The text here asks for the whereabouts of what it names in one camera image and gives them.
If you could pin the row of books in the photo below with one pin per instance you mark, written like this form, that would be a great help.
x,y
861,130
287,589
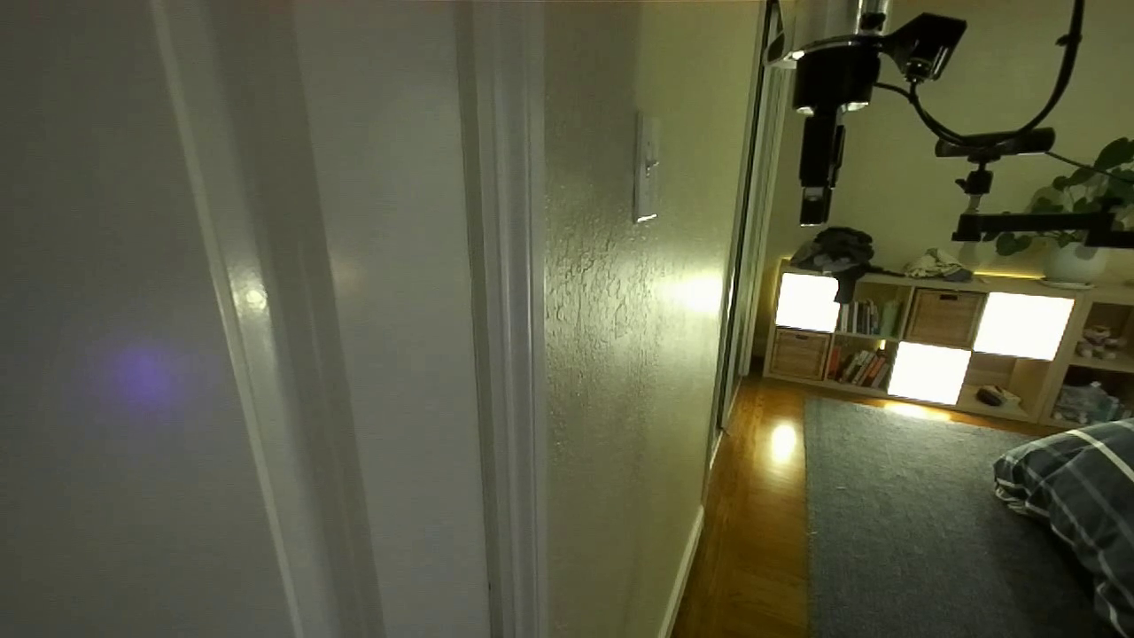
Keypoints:
x,y
861,363

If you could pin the sliding closet door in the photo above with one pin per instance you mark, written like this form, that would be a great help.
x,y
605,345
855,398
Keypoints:
x,y
757,234

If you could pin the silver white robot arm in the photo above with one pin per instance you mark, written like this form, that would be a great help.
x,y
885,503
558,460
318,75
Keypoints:
x,y
834,24

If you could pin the white switch toggle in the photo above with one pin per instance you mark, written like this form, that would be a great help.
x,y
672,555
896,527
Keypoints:
x,y
655,161

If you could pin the black horizontal stand bar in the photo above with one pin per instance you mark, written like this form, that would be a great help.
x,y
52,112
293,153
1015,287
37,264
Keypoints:
x,y
1003,225

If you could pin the brown woven basket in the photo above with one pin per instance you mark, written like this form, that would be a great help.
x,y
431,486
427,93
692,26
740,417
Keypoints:
x,y
940,318

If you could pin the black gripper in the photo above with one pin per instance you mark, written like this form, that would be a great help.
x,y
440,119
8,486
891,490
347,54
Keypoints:
x,y
834,90

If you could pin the green potted plant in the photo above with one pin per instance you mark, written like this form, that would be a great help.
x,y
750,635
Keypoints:
x,y
1093,189

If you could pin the plaid pillow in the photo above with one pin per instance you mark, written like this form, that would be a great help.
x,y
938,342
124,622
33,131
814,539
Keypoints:
x,y
1081,498

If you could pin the wooden cube shelf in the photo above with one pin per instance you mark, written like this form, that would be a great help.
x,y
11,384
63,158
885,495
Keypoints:
x,y
872,356

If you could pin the white panel door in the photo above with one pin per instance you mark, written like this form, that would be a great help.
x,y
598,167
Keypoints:
x,y
106,356

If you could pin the gray rug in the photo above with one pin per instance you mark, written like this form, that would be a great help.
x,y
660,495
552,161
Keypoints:
x,y
909,533

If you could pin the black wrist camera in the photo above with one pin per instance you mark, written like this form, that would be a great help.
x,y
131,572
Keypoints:
x,y
927,45

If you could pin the white fabric storage bin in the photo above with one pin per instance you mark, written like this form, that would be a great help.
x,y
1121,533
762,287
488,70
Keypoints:
x,y
930,372
1023,323
808,303

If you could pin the white switch wall plate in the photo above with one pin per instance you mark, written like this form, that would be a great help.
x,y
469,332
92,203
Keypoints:
x,y
647,166

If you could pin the dark bag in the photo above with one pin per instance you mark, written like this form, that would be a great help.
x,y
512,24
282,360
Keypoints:
x,y
839,251

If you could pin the white door frame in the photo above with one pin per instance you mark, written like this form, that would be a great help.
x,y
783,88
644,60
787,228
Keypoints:
x,y
507,356

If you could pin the white baseboard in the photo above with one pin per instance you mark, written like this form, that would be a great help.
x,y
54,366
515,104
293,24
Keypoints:
x,y
683,579

